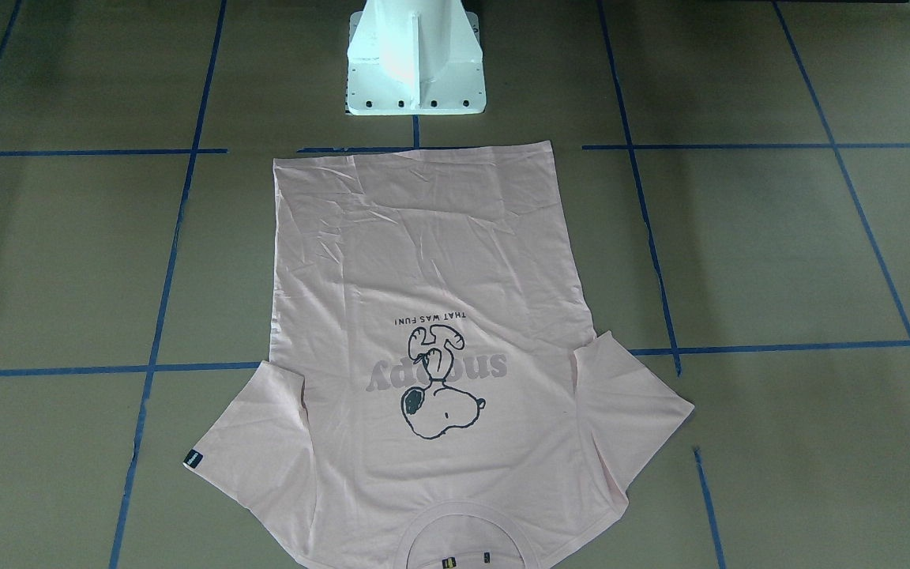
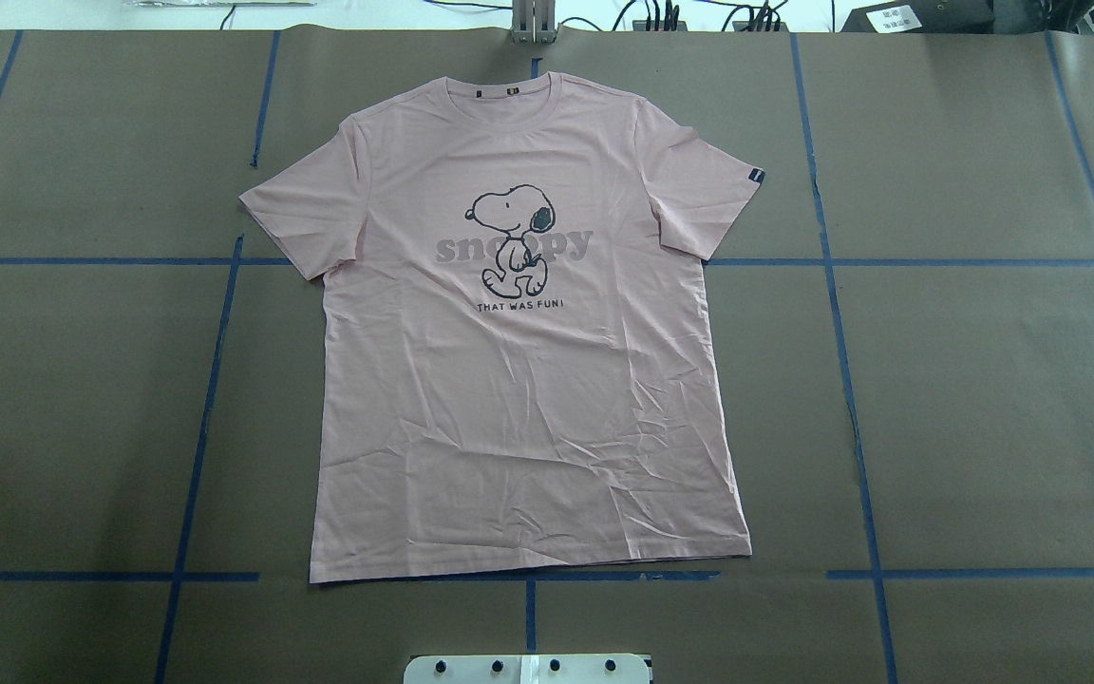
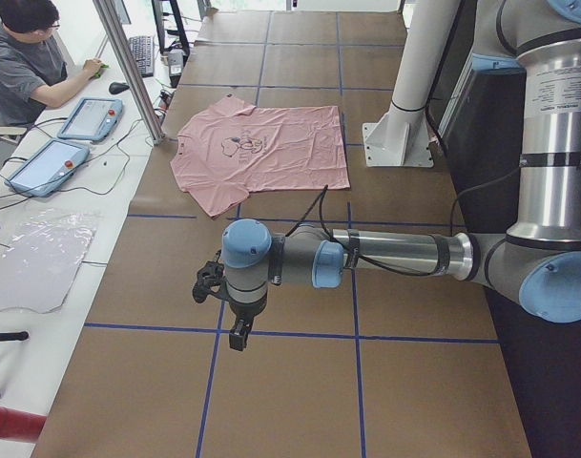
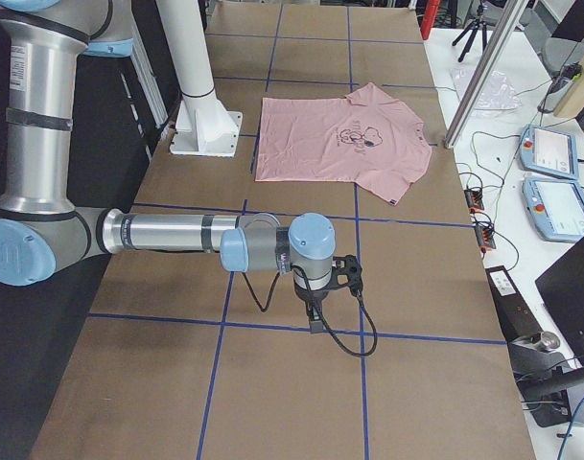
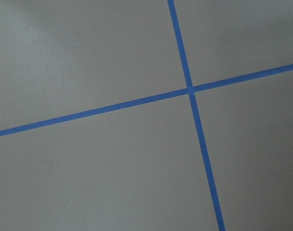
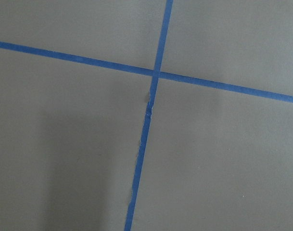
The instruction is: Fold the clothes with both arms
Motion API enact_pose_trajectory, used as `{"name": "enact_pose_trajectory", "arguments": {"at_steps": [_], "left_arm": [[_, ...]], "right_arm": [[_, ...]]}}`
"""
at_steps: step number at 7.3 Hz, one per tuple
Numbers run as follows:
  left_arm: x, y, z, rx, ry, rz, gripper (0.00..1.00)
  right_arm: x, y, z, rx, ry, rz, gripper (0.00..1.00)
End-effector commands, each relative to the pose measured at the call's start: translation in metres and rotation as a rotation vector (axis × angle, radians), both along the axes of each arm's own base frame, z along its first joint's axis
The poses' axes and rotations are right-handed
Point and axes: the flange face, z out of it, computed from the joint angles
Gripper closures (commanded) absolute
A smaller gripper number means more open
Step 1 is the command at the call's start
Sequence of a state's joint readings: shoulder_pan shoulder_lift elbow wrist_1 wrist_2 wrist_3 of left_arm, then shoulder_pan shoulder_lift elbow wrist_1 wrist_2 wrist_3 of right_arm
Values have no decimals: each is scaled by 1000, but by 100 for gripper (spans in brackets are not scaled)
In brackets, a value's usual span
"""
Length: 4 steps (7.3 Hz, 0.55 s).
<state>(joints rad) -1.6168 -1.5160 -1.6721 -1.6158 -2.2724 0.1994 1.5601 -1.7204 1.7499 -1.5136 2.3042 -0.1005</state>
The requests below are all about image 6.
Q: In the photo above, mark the long blue tape strip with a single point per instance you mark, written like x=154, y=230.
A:
x=148, y=115

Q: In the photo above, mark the crossing blue tape strip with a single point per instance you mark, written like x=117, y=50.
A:
x=146, y=72

